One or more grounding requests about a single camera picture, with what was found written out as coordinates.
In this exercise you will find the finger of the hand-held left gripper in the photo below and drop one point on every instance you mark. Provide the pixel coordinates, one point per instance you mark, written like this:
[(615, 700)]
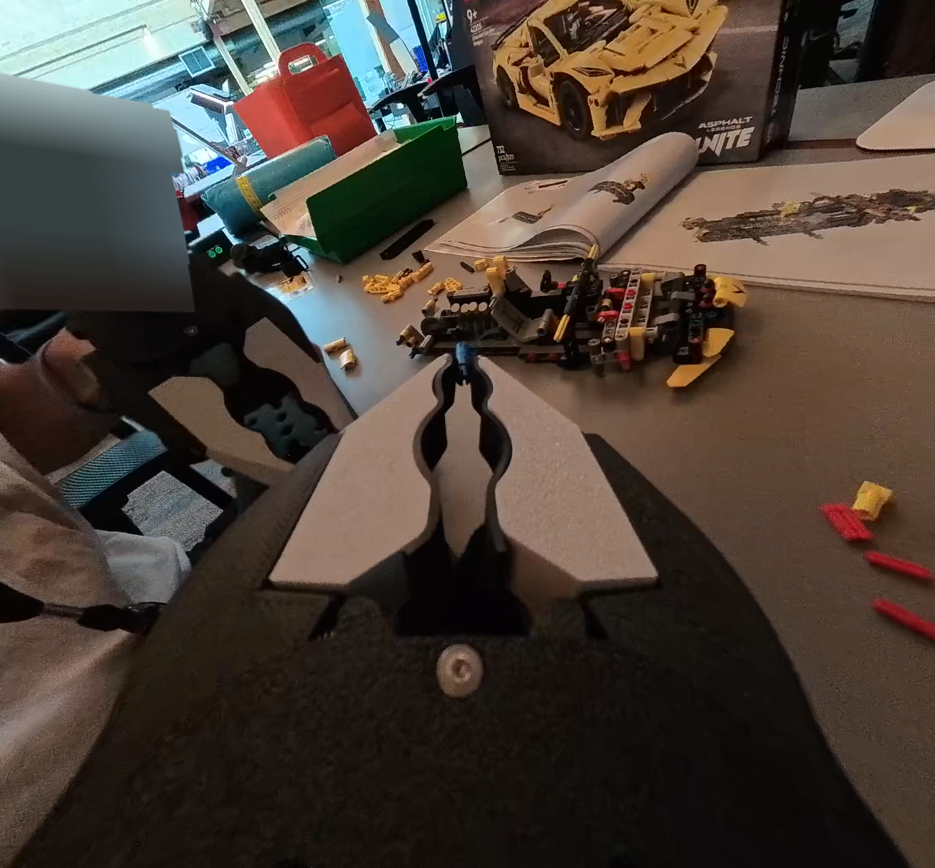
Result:
[(204, 415), (292, 360)]

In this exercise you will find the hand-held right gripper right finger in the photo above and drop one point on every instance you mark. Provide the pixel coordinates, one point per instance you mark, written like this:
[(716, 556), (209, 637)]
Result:
[(562, 503)]

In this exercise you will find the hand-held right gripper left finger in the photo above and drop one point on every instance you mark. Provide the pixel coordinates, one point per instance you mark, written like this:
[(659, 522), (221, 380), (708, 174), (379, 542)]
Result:
[(365, 495)]

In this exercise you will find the blue lego pin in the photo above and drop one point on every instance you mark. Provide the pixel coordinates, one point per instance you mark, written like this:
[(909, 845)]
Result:
[(464, 367)]

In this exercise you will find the lego car chassis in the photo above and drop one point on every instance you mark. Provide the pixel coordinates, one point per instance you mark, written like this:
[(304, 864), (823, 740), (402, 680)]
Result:
[(555, 320)]

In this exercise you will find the small yellow lego connectors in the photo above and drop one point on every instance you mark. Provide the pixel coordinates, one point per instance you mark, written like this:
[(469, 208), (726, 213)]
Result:
[(342, 353)]

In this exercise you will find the pile of yellow lego pieces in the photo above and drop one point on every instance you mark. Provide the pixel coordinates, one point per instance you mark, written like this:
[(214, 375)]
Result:
[(394, 282)]

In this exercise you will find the black lego beam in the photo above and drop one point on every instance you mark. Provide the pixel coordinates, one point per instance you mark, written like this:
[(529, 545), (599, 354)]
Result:
[(405, 239)]

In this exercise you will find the scatter of small lego pins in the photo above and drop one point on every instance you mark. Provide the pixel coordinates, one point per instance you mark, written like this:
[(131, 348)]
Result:
[(847, 521)]

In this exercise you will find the lego set box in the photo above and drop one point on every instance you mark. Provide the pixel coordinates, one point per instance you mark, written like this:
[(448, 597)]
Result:
[(628, 50)]

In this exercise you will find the person's left hand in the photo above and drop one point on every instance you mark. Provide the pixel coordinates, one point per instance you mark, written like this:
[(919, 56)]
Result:
[(44, 400)]

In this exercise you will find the teal mesh chair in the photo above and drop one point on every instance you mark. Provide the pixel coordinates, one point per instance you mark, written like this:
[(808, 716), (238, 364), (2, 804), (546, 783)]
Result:
[(109, 470)]

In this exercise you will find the teal rolled mat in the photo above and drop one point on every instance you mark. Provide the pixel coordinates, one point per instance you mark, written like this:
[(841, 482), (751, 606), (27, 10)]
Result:
[(248, 188)]

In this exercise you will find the green cardboard box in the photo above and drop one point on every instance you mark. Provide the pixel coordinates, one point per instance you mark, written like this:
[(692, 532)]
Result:
[(380, 196)]

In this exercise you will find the red bag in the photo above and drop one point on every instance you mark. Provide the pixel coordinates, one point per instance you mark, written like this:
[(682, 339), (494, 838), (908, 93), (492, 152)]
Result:
[(307, 108)]

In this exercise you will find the person's white shirt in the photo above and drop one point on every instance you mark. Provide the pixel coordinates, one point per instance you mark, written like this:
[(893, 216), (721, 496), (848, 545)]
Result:
[(44, 663)]

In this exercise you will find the white sheet with car print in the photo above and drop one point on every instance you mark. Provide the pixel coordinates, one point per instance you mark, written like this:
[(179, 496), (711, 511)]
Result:
[(803, 225)]

